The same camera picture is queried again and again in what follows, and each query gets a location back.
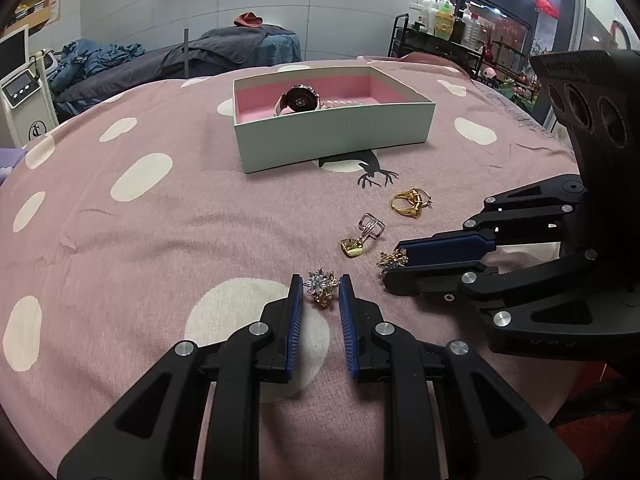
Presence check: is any gold brooch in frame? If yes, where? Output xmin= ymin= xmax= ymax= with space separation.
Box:
xmin=376 ymin=248 xmax=409 ymax=274

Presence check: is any gold chunky ring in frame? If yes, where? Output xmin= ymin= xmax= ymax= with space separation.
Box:
xmin=389 ymin=187 xmax=426 ymax=219

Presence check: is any silver square ring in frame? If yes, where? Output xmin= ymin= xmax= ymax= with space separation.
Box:
xmin=357 ymin=211 xmax=388 ymax=247

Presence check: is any gold heart ring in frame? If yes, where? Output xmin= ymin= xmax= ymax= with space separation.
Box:
xmin=339 ymin=235 xmax=367 ymax=260

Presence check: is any white pearl bracelet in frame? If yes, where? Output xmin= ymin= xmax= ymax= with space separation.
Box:
xmin=319 ymin=97 xmax=374 ymax=110

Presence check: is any pink polka dot bedspread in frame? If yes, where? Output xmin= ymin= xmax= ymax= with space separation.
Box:
xmin=1 ymin=62 xmax=580 ymax=472

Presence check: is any white box pink lining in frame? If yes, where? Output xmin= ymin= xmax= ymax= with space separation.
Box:
xmin=232 ymin=64 xmax=436 ymax=174

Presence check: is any rose gold watch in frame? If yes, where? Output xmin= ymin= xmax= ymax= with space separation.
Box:
xmin=273 ymin=84 xmax=322 ymax=117

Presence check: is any black trolley rack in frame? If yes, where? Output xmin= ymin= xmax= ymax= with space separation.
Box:
xmin=387 ymin=13 xmax=486 ymax=78

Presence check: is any green lotion bottle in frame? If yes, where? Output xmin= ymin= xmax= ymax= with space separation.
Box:
xmin=434 ymin=0 xmax=456 ymax=40

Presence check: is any blue massage bed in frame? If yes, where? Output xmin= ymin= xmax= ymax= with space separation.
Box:
xmin=54 ymin=23 xmax=304 ymax=111

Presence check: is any dark grey towel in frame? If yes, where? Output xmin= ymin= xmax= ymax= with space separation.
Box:
xmin=60 ymin=24 xmax=296 ymax=104

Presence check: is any red cloth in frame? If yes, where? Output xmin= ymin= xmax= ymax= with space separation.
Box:
xmin=233 ymin=12 xmax=264 ymax=28

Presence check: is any purple floral blanket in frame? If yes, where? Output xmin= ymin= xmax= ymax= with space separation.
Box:
xmin=0 ymin=148 xmax=26 ymax=184

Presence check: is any white beauty machine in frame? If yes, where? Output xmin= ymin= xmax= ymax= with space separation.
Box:
xmin=1 ymin=25 xmax=58 ymax=148

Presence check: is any blue crumpled blanket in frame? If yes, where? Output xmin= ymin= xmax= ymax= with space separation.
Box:
xmin=48 ymin=38 xmax=145 ymax=94

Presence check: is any wooden wall shelf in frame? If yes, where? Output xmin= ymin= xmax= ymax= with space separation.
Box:
xmin=1 ymin=0 xmax=61 ymax=37

